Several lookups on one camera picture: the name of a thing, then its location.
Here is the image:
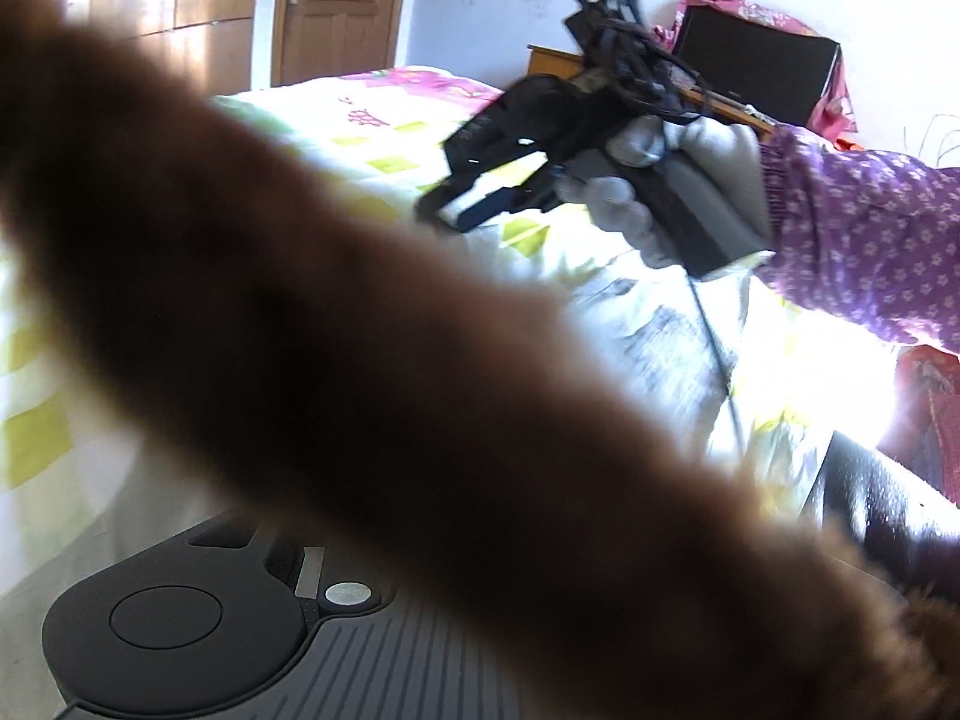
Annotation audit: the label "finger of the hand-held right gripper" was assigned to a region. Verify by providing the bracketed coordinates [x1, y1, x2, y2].
[416, 156, 562, 235]
[441, 86, 556, 177]

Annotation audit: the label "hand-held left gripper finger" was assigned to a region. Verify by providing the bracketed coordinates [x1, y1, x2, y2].
[186, 508, 376, 616]

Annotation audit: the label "person's right forearm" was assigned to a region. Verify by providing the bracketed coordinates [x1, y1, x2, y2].
[756, 124, 960, 355]

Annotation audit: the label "person's right hand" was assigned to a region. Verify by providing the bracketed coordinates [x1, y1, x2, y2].
[555, 116, 775, 272]

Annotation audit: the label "wooden bedside cabinet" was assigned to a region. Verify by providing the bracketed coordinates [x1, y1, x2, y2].
[527, 43, 777, 142]

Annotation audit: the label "checked printed blanket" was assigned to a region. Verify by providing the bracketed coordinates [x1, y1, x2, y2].
[0, 66, 912, 578]

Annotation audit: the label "black television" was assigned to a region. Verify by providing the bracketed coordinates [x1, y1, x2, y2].
[670, 7, 841, 128]

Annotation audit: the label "wooden door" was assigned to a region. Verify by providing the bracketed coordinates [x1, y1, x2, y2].
[270, 0, 415, 88]

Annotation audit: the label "brown fuzzy cloth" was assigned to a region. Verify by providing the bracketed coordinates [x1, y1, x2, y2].
[0, 0, 960, 720]

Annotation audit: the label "red printed cloth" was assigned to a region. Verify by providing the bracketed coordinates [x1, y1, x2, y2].
[891, 345, 960, 505]

